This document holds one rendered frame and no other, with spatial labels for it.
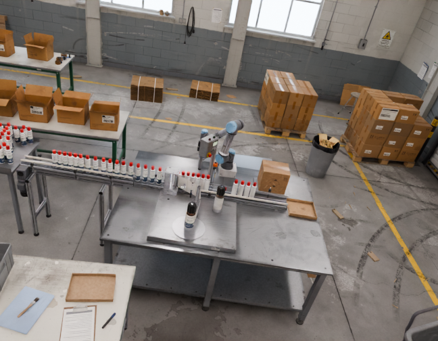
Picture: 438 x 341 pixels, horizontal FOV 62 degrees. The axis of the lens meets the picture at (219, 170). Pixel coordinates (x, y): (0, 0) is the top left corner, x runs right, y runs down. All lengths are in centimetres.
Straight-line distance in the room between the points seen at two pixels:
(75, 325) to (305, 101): 554
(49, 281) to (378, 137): 573
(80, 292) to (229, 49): 686
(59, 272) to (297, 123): 530
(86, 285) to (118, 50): 683
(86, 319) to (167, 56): 701
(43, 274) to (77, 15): 686
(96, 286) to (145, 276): 90
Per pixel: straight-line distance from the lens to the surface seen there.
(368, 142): 709
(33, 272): 329
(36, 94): 539
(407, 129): 728
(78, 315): 298
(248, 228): 368
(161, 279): 389
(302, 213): 407
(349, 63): 960
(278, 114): 711
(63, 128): 509
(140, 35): 899
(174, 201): 373
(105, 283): 313
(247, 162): 462
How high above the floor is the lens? 327
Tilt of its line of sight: 34 degrees down
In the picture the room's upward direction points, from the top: 11 degrees clockwise
